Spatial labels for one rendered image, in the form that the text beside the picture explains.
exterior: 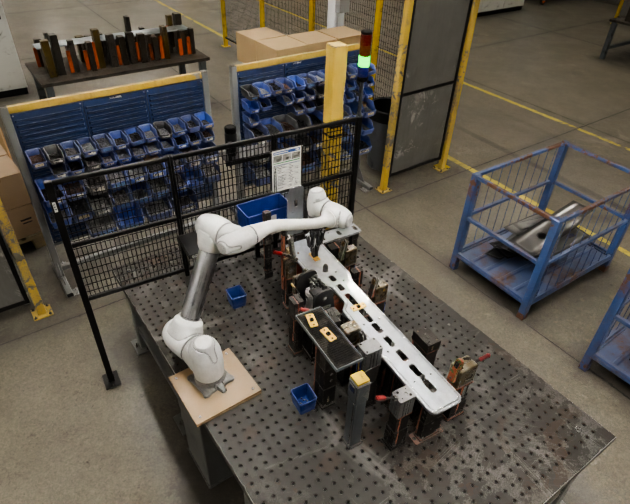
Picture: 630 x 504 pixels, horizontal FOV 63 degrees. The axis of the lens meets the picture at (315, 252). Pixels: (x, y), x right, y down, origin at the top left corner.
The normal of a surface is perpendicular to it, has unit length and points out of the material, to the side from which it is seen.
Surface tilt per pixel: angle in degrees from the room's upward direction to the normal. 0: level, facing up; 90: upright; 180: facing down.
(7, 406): 0
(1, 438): 0
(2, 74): 90
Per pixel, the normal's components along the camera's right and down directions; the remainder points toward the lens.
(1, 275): 0.42, 0.57
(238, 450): 0.04, -0.79
